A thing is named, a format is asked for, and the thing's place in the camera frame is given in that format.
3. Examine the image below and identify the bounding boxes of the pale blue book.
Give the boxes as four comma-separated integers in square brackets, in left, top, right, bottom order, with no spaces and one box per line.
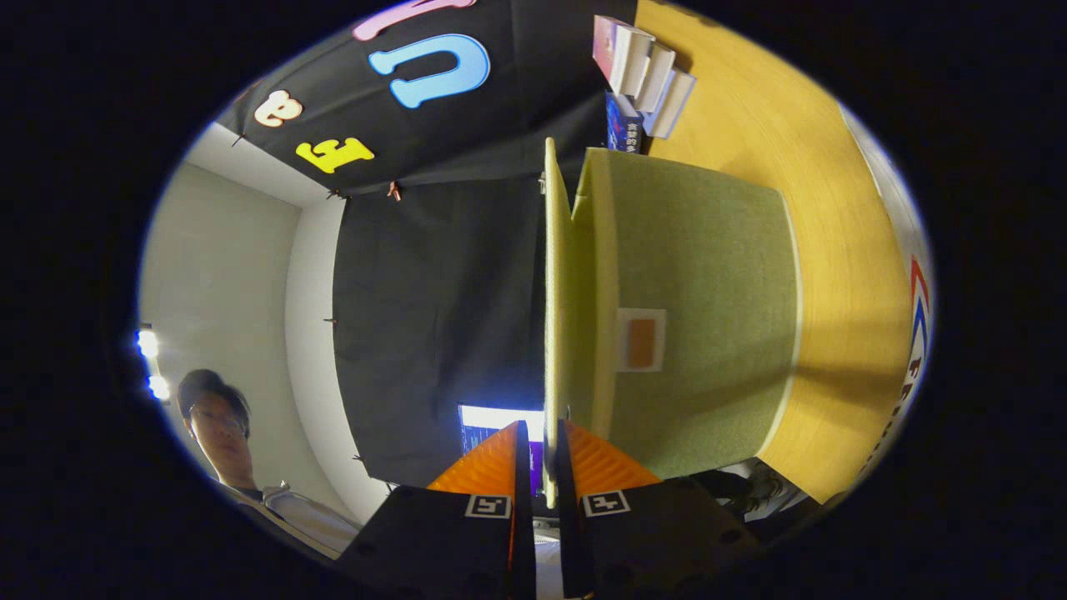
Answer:
[650,70,697,139]

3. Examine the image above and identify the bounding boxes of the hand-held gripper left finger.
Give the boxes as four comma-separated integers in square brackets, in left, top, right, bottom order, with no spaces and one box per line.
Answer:
[333,419,537,600]

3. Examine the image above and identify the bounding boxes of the dark blue book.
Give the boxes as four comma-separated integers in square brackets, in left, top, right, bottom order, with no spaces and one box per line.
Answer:
[606,92,648,155]

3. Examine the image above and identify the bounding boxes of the bright ceiling lamp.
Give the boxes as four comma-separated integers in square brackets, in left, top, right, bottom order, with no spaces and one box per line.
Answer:
[136,327,172,403]

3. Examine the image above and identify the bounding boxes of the computer monitor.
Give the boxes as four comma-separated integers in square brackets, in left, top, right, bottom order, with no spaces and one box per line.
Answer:
[458,404,547,494]

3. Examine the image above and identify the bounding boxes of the pink cover book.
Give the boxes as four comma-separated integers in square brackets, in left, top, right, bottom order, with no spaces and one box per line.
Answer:
[592,15,641,94]

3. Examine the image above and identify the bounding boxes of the white book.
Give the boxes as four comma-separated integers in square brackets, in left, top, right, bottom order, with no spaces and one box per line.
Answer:
[632,40,678,115]

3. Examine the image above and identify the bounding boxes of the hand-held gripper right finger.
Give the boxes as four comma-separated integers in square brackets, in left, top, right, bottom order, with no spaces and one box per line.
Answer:
[556,419,764,600]

